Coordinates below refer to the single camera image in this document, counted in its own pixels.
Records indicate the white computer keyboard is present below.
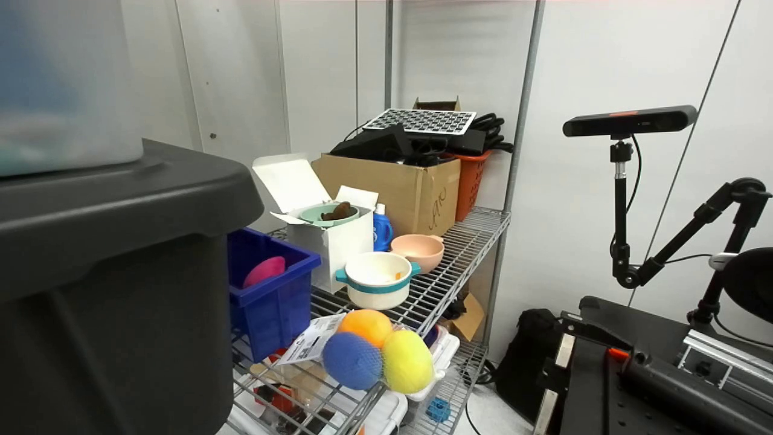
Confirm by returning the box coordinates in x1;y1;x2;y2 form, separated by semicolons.
366;108;476;137

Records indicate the metal wire shelf rack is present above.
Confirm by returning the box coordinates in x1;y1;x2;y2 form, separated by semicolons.
218;0;547;435

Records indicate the red items lower shelf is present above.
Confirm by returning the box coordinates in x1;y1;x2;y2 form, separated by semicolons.
255;384;307;424

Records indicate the brown cardboard box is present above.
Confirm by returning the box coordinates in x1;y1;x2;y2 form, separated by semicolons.
311;154;462;234

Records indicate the translucent plastic storage bin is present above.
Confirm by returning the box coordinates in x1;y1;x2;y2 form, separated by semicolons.
0;0;144;176

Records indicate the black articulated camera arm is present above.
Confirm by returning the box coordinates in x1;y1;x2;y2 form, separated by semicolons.
609;135;773;323

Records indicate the black backpack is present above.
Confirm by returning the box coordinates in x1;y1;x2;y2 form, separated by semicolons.
495;310;561;406

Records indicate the black mounting table with clamps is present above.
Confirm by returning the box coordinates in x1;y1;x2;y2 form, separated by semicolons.
534;297;773;435

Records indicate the pink ball in crate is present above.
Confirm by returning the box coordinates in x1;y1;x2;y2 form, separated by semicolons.
243;257;286;287

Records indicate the blue plastic crate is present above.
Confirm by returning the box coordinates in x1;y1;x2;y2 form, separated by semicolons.
228;230;321;360

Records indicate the black equipment pile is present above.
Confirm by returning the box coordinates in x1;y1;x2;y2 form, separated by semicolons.
334;111;516;166

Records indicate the packet of coloured foam balls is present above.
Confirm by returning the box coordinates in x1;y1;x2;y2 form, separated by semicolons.
273;308;437;396

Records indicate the peach pink bowl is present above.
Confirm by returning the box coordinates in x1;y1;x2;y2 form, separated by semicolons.
392;234;446;274

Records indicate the green bowl with brown object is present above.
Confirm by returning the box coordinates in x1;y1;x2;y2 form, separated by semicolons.
299;201;366;230

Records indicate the large dark grey tote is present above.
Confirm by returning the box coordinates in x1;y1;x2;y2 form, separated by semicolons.
0;143;261;435

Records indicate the blue bottle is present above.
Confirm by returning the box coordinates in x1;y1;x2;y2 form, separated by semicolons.
372;204;395;252

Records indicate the orange plastic container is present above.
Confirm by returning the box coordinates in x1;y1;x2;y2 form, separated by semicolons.
456;152;489;221

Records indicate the white open cardboard box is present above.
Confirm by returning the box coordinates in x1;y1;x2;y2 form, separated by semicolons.
255;154;377;292

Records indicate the white bowl with teal rim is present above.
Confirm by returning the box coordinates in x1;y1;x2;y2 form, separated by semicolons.
334;252;421;310

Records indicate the black stereo camera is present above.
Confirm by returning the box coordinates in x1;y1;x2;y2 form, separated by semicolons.
563;107;699;137

